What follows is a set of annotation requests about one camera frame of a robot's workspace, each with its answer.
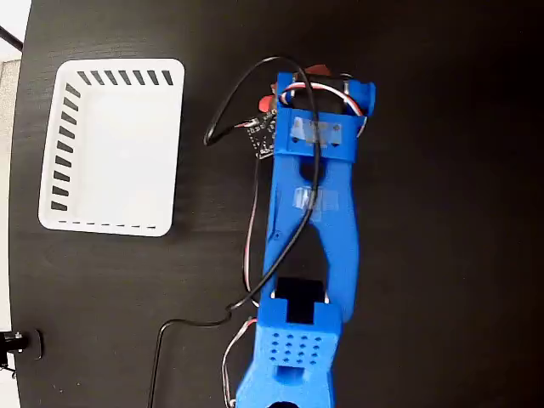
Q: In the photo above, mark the clear tape strip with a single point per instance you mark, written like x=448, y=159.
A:
x=327, y=132
x=327, y=200

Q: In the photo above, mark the black table clamp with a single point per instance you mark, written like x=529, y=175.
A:
x=19, y=342

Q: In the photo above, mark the black camera circuit board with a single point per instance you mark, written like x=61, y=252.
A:
x=261, y=138

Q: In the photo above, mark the white plastic basket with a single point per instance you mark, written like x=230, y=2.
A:
x=127, y=149

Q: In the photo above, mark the black bar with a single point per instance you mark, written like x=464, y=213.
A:
x=10, y=37

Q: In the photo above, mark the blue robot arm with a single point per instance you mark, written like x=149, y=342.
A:
x=336, y=221

